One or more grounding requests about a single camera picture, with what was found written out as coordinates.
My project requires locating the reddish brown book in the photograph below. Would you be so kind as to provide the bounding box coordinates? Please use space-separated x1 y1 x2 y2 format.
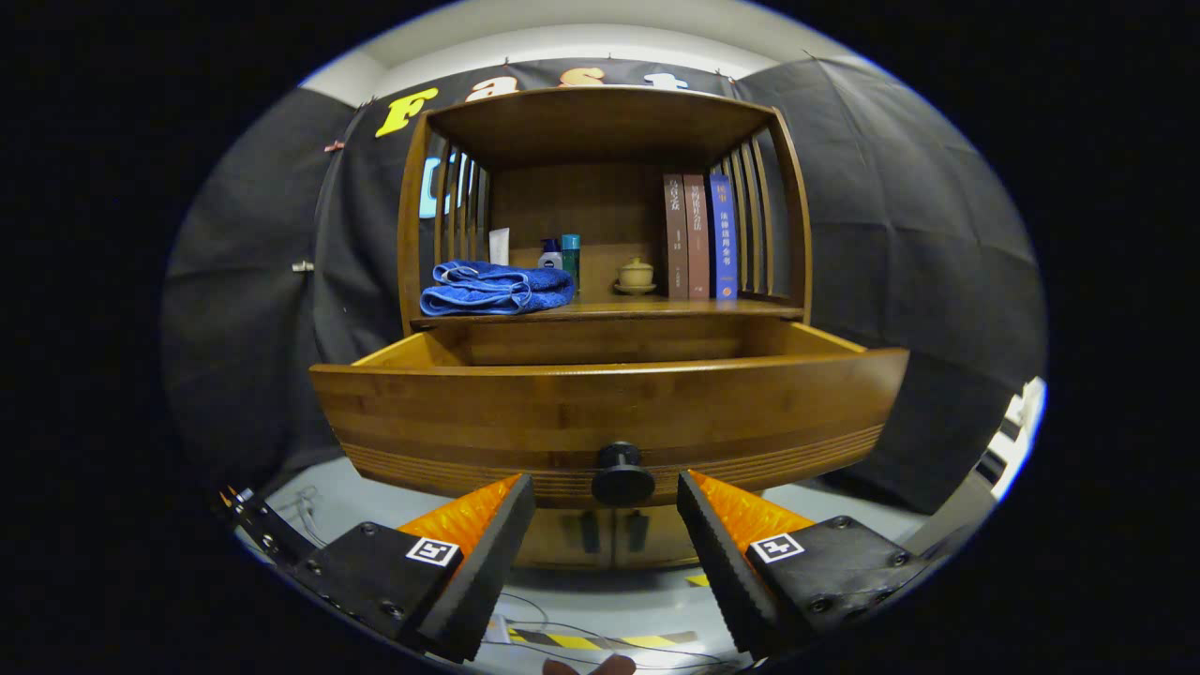
682 173 712 300

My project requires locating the white object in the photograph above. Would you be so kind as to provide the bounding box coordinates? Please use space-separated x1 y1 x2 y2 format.
975 375 1048 503

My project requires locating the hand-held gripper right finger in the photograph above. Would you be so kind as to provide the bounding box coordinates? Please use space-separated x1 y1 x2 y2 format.
677 471 938 657

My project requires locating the wooden cabinet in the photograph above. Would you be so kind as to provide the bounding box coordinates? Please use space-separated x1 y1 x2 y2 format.
309 84 910 571

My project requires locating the thin white cable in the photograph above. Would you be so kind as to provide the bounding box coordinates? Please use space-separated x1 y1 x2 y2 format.
293 486 331 549

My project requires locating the wooden cabinet door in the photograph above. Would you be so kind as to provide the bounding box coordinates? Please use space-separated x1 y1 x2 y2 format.
614 509 697 568
516 509 617 569

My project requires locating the blue book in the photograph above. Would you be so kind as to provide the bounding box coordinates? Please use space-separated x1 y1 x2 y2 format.
708 172 739 301

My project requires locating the beige lidded teacup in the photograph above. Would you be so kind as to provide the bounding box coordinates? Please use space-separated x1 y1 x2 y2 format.
614 257 657 296

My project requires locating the black backdrop cloth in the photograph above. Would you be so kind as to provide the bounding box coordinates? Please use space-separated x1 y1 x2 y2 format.
159 58 1046 515

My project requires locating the yellow black striped tape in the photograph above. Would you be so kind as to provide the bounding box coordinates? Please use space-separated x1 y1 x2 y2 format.
506 628 699 651

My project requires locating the dark brown book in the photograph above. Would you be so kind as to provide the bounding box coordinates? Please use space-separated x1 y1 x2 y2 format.
663 173 690 300

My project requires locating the black device with orange parts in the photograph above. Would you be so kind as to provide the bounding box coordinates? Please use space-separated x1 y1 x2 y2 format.
217 486 315 563

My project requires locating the wooden countertop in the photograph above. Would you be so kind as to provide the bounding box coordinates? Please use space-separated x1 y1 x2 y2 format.
410 295 805 329

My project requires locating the folded blue towel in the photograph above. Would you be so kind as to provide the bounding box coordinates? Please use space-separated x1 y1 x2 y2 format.
419 260 576 317

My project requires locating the thin black cable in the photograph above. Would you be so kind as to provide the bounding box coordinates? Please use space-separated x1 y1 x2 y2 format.
495 591 734 668

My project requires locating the wooden drawer with black knob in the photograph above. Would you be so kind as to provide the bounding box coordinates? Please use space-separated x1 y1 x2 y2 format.
309 319 910 510

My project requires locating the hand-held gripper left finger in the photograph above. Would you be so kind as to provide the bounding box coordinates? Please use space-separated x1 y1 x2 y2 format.
281 473 537 663

